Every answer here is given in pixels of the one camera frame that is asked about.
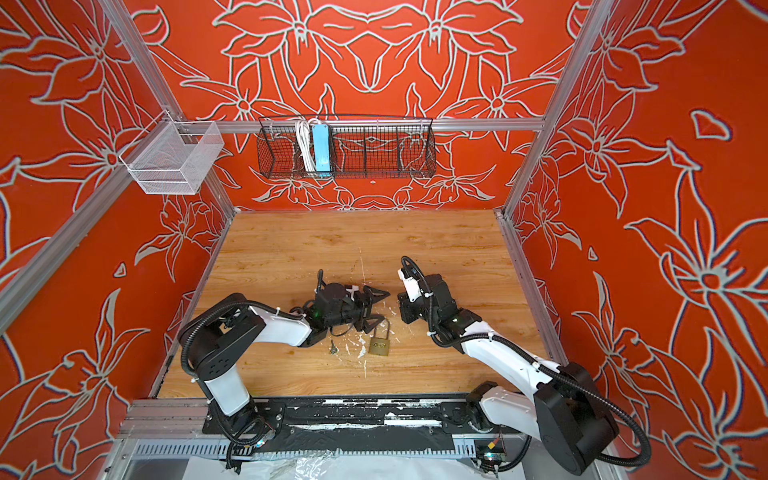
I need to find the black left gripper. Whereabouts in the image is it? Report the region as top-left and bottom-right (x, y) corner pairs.
(325, 285), (390, 332)

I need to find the brass padlock with steel shackle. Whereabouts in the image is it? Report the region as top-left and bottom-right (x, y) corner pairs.
(368, 319), (390, 357)

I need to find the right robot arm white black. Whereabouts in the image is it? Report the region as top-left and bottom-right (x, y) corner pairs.
(398, 267), (652, 475)

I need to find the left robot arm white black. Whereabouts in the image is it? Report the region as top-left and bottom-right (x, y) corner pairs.
(178, 280), (390, 447)

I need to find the light blue box in basket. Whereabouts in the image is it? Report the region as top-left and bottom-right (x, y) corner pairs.
(312, 123), (331, 177)

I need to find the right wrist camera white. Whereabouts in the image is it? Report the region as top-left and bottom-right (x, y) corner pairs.
(398, 267), (422, 303)

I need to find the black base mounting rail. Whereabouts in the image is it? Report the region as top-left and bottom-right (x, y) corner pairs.
(202, 393), (525, 457)

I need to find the black wire wall basket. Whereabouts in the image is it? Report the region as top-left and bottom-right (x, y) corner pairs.
(256, 115), (437, 180)

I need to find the white cable bundle in basket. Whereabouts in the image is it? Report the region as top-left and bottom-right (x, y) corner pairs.
(293, 118), (318, 175)

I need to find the white wire mesh basket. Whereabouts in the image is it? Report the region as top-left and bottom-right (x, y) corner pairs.
(121, 122), (224, 195)

